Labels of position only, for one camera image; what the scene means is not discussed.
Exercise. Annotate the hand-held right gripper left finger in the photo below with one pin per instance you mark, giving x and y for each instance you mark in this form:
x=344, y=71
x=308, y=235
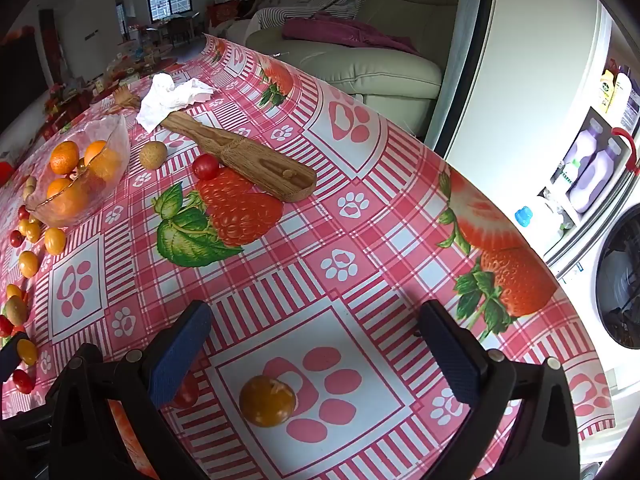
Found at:
x=180, y=355

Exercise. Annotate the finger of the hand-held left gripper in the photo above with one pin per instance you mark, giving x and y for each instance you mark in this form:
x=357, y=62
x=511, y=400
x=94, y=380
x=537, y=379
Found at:
x=9, y=357

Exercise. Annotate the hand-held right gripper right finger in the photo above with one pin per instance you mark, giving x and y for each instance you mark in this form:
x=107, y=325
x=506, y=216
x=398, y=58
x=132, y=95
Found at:
x=452, y=360

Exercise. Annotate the yellow kumquat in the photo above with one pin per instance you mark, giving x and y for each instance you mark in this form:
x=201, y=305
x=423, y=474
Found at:
x=28, y=353
x=13, y=291
x=33, y=232
x=28, y=264
x=35, y=220
x=55, y=240

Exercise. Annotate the dark orange kumquat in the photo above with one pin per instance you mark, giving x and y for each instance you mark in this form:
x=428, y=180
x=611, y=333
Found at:
x=267, y=401

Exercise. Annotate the cherry tomato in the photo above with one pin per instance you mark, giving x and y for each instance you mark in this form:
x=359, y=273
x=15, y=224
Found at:
x=22, y=212
x=23, y=381
x=16, y=238
x=186, y=394
x=5, y=326
x=205, y=167

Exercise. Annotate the brown longan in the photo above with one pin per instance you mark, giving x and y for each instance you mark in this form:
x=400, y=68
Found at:
x=16, y=309
x=28, y=193
x=152, y=155
x=31, y=181

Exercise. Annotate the white washing machine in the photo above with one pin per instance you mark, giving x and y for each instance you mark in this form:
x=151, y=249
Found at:
x=590, y=320

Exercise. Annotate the small blue object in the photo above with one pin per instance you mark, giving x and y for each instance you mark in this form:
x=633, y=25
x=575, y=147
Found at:
x=523, y=215

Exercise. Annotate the red plastic container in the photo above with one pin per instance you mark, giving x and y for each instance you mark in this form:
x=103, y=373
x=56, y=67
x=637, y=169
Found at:
x=3, y=172

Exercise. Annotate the pink checked tablecloth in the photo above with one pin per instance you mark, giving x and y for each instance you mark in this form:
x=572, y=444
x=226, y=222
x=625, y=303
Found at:
x=320, y=220

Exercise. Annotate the long wooden paddle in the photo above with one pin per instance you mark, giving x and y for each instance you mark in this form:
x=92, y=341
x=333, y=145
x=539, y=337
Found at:
x=250, y=160

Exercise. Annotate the clear glass bowl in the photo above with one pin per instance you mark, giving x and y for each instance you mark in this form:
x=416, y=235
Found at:
x=119, y=130

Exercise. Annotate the purple bottle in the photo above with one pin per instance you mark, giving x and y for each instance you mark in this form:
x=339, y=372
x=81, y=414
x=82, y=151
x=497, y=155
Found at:
x=581, y=149
x=597, y=176

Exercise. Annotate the crumpled white tissue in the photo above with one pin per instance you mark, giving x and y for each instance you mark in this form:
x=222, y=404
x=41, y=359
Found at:
x=165, y=97

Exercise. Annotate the black television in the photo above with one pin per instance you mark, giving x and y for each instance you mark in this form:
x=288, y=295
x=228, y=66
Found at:
x=20, y=75

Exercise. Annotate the pile of snack packets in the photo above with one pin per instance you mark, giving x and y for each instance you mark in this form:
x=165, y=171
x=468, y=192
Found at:
x=120, y=65

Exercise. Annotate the cream leather sofa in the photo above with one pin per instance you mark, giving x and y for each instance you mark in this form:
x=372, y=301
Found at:
x=380, y=67

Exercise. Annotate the white bottle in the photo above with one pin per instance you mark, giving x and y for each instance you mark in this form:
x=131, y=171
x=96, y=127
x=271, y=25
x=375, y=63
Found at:
x=625, y=102

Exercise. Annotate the yellow green bottle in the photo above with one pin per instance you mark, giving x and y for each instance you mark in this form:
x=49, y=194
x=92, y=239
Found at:
x=607, y=89

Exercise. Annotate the dining table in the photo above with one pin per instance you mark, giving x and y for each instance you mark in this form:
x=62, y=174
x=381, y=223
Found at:
x=175, y=27

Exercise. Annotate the red cushion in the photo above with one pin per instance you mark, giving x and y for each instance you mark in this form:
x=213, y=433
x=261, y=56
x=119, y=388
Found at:
x=222, y=14

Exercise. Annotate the purple cloth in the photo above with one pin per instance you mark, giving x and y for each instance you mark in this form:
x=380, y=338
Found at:
x=345, y=32

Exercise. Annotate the window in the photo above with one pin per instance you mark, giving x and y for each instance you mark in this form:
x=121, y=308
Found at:
x=170, y=0

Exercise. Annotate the sliding door frame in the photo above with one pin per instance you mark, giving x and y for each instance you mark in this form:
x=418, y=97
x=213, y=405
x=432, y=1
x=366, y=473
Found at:
x=470, y=60

